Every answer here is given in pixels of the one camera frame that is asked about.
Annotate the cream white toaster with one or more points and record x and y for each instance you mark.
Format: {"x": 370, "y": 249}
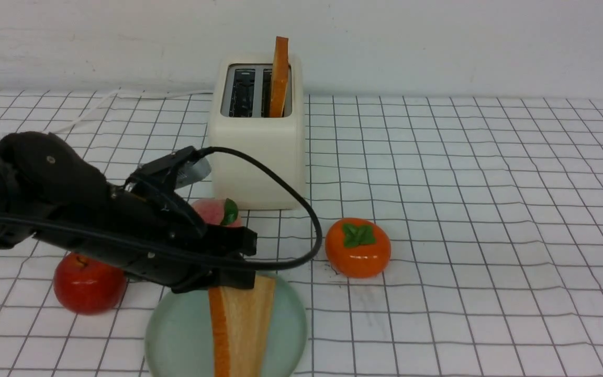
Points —
{"x": 239, "y": 120}

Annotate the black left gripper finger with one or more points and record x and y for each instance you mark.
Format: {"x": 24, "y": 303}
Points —
{"x": 225, "y": 241}
{"x": 219, "y": 277}

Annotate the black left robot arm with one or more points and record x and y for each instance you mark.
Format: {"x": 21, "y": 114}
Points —
{"x": 42, "y": 177}

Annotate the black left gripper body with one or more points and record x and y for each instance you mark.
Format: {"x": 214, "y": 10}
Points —
{"x": 163, "y": 228}

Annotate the pink peach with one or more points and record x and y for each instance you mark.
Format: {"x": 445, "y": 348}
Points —
{"x": 215, "y": 211}

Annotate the red apple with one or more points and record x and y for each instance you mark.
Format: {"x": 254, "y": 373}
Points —
{"x": 86, "y": 286}

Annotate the orange persimmon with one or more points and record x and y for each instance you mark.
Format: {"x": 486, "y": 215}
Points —
{"x": 357, "y": 248}

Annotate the mint green plate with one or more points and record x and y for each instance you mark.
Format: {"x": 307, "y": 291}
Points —
{"x": 178, "y": 340}

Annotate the toasted bread slice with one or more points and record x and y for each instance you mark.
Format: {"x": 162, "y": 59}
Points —
{"x": 279, "y": 78}
{"x": 240, "y": 321}

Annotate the white checkered tablecloth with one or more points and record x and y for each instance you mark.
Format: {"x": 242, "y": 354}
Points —
{"x": 494, "y": 207}

